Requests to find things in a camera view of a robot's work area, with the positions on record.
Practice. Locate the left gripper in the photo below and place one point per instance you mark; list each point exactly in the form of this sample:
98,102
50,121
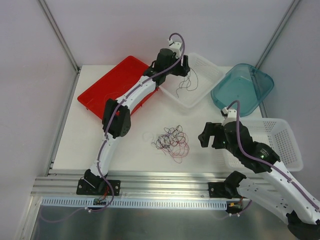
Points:
183,69

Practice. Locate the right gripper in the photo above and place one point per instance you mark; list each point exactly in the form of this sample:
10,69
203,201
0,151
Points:
216,136

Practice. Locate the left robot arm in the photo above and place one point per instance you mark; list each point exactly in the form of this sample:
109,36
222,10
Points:
116,119

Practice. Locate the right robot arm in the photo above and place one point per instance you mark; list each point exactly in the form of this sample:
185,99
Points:
299,210

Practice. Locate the white perforated basket, centre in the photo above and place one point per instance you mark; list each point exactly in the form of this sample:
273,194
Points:
190,90

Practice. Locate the white perforated basket, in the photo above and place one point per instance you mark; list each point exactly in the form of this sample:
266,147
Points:
190,90
277,134

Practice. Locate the teal translucent plastic bin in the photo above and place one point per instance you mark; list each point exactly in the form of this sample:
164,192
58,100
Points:
245,83

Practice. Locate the white perforated basket, right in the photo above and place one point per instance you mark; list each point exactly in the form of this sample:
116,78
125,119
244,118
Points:
277,134

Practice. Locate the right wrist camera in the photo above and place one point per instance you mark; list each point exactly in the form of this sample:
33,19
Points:
229,114

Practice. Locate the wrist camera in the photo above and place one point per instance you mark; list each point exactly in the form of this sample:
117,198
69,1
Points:
176,47
229,114

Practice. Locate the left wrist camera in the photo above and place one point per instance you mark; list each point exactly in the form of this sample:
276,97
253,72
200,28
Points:
176,47

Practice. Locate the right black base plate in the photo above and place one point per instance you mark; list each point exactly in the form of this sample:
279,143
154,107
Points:
222,190

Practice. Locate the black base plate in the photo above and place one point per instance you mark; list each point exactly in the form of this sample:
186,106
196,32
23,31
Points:
85,188
222,190

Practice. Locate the right aluminium frame post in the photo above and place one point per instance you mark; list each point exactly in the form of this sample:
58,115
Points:
277,33

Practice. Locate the aluminium frame post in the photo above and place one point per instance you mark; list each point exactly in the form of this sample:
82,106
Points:
277,33
57,31

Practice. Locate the aluminium mounting rail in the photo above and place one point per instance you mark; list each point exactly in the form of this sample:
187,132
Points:
133,184

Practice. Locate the left aluminium frame post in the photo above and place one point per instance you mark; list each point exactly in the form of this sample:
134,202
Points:
57,31

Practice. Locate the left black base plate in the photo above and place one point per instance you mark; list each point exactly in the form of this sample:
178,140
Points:
85,188

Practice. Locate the white slotted cable duct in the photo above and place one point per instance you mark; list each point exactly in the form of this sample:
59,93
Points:
141,203

